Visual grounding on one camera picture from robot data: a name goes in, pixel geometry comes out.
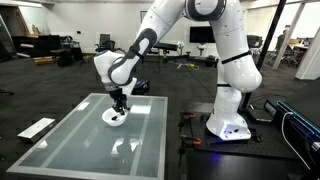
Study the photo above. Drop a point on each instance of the black slanted pole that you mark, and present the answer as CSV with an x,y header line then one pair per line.
x,y
266,43

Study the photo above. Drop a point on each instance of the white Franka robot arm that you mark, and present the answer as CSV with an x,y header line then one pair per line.
x,y
233,66

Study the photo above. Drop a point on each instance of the slim white post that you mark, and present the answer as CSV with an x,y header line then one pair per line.
x,y
288,36

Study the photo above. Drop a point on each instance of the seated person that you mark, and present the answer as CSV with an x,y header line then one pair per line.
x,y
281,39

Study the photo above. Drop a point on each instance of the black wall television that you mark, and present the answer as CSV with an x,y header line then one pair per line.
x,y
201,34

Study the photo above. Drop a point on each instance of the black and white marker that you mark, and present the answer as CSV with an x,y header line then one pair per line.
x,y
115,117

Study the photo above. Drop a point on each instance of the framed wall picture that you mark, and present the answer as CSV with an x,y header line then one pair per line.
x,y
143,15

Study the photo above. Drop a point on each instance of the black case with blue light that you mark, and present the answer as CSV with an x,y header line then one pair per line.
x,y
300,123

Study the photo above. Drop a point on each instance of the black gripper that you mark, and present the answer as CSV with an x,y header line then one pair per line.
x,y
119,96

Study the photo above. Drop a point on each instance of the black controller box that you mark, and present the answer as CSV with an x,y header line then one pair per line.
x,y
261,115

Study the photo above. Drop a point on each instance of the yellow wooden planks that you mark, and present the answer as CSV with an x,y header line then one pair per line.
x,y
44,60

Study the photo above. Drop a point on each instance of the black cabinet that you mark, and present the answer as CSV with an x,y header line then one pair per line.
x,y
36,45

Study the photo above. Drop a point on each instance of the black workbench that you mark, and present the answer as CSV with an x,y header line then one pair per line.
x,y
166,46

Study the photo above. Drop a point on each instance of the white bowl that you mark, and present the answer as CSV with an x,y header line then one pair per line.
x,y
110,121

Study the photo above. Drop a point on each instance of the wide white pillar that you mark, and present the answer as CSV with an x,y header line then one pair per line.
x,y
310,56

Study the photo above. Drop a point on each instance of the black swivel chair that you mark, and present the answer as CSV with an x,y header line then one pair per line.
x,y
105,42

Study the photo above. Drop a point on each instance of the black box with blue label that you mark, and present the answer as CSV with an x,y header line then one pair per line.
x,y
142,87

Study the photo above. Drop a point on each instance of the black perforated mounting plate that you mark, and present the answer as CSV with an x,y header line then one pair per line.
x,y
266,145

